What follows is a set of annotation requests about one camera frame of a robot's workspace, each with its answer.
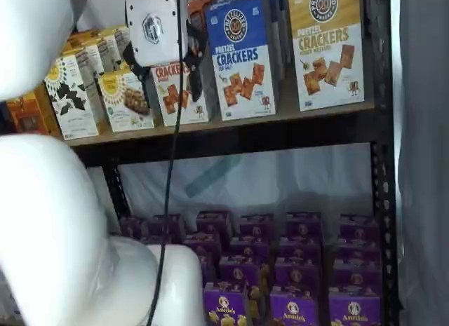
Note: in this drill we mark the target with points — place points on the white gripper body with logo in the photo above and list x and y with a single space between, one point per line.
154 28

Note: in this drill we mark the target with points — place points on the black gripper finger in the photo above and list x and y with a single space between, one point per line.
135 64
195 59

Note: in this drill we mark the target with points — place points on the blue sea salt pretzel crackers box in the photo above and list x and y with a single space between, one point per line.
274 42
242 59

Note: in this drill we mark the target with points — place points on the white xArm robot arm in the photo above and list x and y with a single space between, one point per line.
52 217

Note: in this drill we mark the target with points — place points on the Simple Mills mint chocolate box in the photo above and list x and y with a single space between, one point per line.
89 66
121 42
72 101
107 52

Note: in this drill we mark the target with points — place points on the Simple Mills almond flour bars box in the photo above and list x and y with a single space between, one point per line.
126 101

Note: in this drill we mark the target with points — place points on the orange cheddar pretzel crackers box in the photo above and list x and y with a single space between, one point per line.
175 101
197 10

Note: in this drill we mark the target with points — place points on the orange snack box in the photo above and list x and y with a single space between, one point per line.
84 36
31 112

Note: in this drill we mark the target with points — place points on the wooden shelf board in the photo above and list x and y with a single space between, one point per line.
245 124

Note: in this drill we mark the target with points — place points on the gold honey mustard pretzel crackers box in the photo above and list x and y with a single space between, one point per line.
328 52

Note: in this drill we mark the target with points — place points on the purple Annie's box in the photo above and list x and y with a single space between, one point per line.
175 226
240 270
354 310
212 222
256 226
133 228
359 226
224 305
249 247
203 243
358 249
300 247
296 275
303 224
356 277
208 266
293 310

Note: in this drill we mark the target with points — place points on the grey fabric curtain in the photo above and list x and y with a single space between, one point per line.
424 157

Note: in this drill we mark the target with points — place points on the black metal shelving frame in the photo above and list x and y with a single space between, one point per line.
280 133

